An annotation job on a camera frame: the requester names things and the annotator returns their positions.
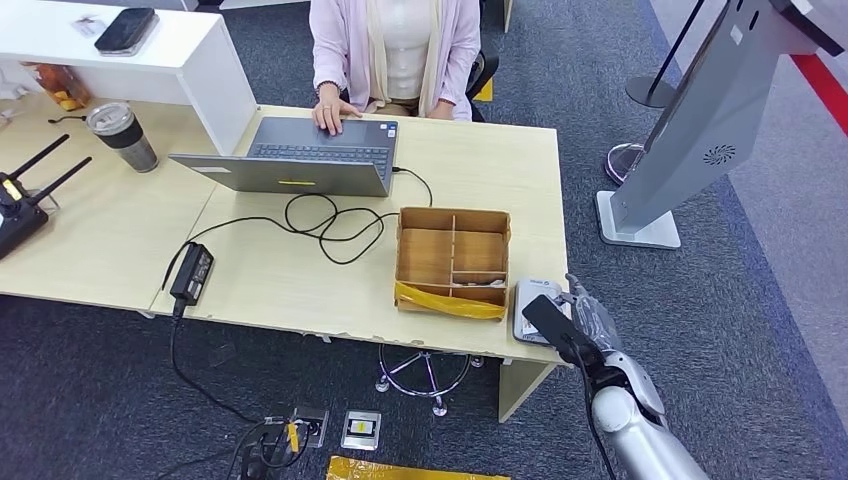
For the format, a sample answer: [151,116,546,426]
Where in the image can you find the person's right hand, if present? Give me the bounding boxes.
[312,99,362,137]

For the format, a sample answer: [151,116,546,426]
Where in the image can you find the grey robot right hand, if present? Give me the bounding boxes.
[564,272,624,362]

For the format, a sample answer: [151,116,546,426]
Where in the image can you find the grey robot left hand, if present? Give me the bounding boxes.
[241,429,286,480]

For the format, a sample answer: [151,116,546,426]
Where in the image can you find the white card reader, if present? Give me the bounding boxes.
[513,278,572,347]

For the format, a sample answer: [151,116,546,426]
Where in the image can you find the person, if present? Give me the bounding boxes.
[309,0,483,137]

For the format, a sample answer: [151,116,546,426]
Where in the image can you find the black office chair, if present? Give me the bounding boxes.
[466,49,499,124]

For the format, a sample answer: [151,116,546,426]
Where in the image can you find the grey laptop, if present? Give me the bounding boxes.
[168,117,401,199]

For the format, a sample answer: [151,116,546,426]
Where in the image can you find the steel floor socket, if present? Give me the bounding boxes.
[292,405,331,450]

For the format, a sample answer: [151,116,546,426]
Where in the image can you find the steel floor box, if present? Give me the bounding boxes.
[341,409,384,452]

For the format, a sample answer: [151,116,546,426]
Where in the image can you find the yellow tape sheet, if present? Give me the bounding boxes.
[325,454,511,480]

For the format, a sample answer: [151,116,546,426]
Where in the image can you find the wooden divided box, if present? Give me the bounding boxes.
[394,206,513,323]

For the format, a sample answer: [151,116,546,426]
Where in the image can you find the white desk shelf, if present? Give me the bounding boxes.
[0,0,258,157]

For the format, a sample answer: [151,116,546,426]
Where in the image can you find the chrome stanchion base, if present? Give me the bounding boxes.
[604,142,647,187]

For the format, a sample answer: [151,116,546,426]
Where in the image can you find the chrome stool base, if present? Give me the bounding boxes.
[375,344,485,419]

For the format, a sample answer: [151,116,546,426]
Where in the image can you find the black power adapter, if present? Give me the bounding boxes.
[169,242,216,307]

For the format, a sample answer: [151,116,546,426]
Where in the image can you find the steel tumbler with lid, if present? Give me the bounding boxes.
[86,101,160,174]

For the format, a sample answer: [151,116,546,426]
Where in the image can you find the black phone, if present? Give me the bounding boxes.
[93,7,160,57]

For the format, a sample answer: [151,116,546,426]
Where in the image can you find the silver kiosk stand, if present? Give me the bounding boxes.
[596,0,848,251]

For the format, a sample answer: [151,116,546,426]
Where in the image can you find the clear plastic wrapper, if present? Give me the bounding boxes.
[71,14,109,38]

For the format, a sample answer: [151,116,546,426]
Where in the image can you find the orange snack bag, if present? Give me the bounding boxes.
[29,62,93,111]

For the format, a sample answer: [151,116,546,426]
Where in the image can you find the black router with antennas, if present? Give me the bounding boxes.
[0,133,94,261]

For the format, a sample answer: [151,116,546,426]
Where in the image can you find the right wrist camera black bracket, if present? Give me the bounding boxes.
[521,294,607,372]

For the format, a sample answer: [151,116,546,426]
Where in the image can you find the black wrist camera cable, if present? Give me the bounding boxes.
[563,337,621,480]

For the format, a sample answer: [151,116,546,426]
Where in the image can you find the black laptop power cable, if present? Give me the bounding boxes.
[160,165,435,293]

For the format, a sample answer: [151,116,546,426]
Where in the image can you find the black mains cable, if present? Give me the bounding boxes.
[170,301,256,425]

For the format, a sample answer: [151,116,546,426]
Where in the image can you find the black stanchion post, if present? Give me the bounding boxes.
[625,0,710,109]

